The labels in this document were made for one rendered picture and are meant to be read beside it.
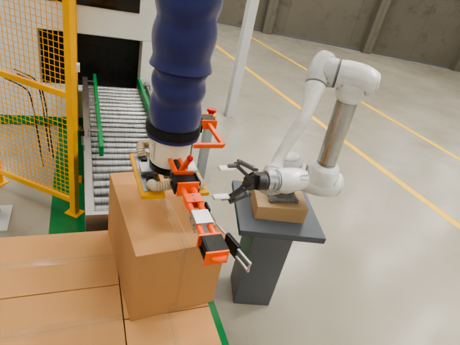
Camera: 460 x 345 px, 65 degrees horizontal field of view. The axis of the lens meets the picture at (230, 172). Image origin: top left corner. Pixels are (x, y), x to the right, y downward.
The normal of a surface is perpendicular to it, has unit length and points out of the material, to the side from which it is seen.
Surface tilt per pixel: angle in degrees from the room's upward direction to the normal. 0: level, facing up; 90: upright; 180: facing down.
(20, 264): 0
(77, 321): 0
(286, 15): 90
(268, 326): 0
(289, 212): 90
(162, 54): 102
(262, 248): 90
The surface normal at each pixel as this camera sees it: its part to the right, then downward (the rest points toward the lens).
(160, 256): 0.41, 0.54
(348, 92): -0.34, 0.62
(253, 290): 0.07, 0.53
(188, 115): 0.62, 0.29
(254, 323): 0.19, -0.84
